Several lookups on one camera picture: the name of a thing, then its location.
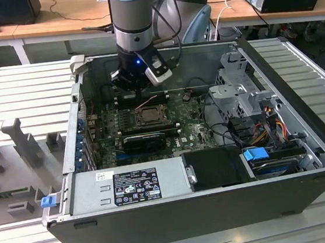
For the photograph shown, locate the silver square CPU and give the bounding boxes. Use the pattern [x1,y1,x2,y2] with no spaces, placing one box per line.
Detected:
[141,107,163,122]

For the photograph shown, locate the metal socket cover frame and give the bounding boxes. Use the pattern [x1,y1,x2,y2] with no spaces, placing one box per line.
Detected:
[134,104,172,128]

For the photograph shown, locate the CPU socket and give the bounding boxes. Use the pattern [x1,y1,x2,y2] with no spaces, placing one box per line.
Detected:
[133,104,172,129]

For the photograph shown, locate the blue expansion slot latches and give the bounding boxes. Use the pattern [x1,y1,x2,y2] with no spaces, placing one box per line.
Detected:
[73,117,92,172]

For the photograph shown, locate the black graphics card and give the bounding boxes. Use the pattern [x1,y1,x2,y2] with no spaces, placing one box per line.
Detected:
[122,131,168,156]

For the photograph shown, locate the pale blue teach pendant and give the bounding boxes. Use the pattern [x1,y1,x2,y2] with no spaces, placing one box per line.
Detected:
[179,4,216,45]

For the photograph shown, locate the green motherboard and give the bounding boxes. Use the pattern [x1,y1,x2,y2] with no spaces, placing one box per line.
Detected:
[85,87,223,170]

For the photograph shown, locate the silver drive cage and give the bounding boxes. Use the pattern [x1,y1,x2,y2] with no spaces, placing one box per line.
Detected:
[204,45,285,122]

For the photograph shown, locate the grey power supply unit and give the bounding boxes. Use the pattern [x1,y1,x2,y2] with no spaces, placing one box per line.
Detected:
[67,155,194,216]

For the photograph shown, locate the black plastic air shroud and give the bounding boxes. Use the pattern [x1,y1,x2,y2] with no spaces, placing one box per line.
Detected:
[180,143,258,193]

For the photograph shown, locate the grey parts rack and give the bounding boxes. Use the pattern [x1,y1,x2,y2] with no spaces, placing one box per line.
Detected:
[0,111,78,227]

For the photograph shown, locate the blue plastic case latch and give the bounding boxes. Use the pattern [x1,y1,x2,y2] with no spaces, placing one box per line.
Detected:
[40,195,58,209]

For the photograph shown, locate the hard disk in blue carrier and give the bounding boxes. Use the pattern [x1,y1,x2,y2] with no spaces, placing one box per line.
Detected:
[238,140,307,182]

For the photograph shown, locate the black open PC case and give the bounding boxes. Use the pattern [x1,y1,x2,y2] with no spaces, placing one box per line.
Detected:
[23,27,325,243]

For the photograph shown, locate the green RAM stick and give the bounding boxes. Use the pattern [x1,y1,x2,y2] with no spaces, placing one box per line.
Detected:
[0,186,30,198]

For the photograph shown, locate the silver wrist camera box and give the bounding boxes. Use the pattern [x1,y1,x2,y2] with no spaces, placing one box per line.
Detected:
[142,54,174,87]

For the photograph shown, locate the black looped cable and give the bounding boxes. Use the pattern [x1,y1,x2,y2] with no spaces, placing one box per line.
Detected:
[200,89,242,150]

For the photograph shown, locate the white cable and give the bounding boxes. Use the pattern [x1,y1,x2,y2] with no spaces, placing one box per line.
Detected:
[211,0,236,41]

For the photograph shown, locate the yellow red wire bundle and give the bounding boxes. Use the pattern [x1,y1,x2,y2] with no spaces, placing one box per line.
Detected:
[249,104,289,147]

